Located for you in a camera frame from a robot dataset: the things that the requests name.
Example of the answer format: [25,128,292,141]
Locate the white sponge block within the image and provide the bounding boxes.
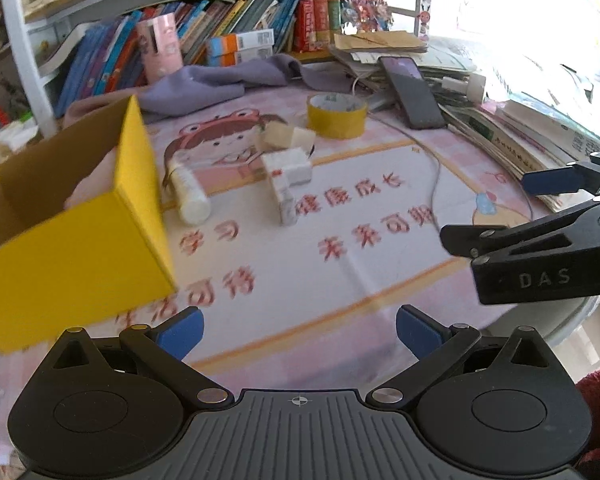
[254,122,316,154]

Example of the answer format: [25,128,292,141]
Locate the white power adapter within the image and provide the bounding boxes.
[261,148,313,185]

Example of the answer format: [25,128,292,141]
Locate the black smartphone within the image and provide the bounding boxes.
[378,56,446,130]

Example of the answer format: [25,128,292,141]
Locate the yellow cardboard box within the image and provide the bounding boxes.
[0,96,175,353]

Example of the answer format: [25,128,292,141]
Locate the pink plush pig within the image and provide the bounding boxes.
[64,148,118,210]

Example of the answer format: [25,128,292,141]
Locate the white spray bottle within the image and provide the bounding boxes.
[166,152,211,226]

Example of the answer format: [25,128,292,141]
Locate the purple pink cloth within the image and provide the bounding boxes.
[62,54,354,128]

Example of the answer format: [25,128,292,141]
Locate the stack of papers and books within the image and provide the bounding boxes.
[327,29,600,212]

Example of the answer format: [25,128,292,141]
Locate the red dictionary books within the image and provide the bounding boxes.
[292,0,370,53]

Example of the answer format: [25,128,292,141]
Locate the small red white box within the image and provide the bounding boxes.
[268,169,298,226]

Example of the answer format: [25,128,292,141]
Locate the orange blue white box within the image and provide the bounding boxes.
[207,28,275,56]

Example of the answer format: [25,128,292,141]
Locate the yellow tape roll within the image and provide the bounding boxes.
[306,92,367,140]

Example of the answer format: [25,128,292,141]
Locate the pink cylindrical dispenser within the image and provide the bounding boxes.
[136,13,184,84]

